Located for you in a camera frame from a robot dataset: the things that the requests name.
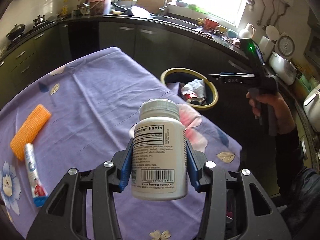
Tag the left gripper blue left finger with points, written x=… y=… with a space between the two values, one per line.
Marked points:
x=125 y=166

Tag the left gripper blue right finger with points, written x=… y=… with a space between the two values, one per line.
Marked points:
x=195 y=168

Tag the white supplement bottle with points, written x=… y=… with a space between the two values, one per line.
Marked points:
x=159 y=158

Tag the white wrapper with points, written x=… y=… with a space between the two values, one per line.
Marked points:
x=196 y=86

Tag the red white carton box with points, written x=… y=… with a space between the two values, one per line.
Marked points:
x=194 y=99

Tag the white toothpaste tube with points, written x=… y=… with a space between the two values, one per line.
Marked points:
x=38 y=192

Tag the orange foam fruit net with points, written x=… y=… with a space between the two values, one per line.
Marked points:
x=29 y=130

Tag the person right forearm dark sleeve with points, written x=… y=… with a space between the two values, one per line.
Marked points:
x=298 y=187

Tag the yellow rimmed blue trash bin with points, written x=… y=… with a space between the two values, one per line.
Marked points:
x=176 y=78

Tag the green kitchen cabinets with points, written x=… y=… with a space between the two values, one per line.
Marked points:
x=157 y=47

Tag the kitchen sink faucet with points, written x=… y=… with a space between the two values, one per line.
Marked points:
x=162 y=9

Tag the white rice cooker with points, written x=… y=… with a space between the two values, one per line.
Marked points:
x=283 y=68

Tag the white kettle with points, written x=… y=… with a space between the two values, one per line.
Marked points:
x=247 y=32

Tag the purple floral tablecloth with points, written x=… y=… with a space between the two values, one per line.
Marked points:
x=94 y=102

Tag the brown cutting board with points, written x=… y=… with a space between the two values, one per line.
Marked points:
x=152 y=6

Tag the gas stove burner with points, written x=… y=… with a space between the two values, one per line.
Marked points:
x=39 y=21

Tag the black wok pan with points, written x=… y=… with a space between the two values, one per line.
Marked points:
x=16 y=31

